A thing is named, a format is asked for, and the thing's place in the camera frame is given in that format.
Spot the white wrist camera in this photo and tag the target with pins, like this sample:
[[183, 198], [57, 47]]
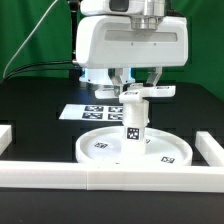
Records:
[[95, 7]]

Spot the white round table top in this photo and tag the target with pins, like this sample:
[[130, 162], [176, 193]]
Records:
[[115, 146]]

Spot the white cross-shaped table base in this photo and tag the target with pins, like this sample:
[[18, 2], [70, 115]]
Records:
[[136, 93]]

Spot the white right fence bar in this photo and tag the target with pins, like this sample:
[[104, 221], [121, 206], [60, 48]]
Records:
[[210, 149]]

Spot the white marker sheet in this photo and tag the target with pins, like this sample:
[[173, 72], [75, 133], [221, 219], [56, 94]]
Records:
[[92, 112]]

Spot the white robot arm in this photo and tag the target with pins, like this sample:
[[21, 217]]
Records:
[[153, 13]]

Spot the white left fence bar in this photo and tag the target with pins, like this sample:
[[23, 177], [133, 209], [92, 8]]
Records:
[[5, 137]]

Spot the white fence bar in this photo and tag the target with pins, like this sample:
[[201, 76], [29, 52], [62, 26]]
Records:
[[15, 174], [210, 149], [5, 137]]

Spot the white front fence bar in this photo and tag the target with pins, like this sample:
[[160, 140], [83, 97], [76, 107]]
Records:
[[15, 174]]

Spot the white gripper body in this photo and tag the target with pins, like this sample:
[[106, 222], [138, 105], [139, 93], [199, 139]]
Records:
[[111, 42]]

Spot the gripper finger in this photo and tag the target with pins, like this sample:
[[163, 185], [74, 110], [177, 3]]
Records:
[[115, 75], [154, 75]]

